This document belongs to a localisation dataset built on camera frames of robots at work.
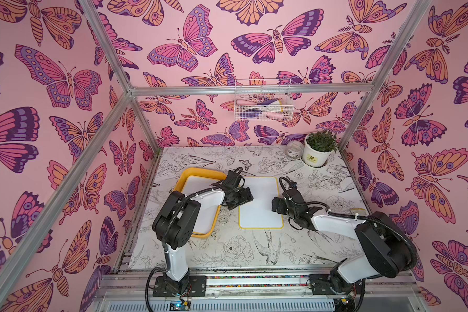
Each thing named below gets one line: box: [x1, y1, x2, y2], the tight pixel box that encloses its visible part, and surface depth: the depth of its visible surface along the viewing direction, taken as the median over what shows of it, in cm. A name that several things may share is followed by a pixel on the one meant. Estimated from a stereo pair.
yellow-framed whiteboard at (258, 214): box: [237, 176, 284, 230], surface depth 92 cm
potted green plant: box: [302, 129, 338, 168], surface depth 102 cm
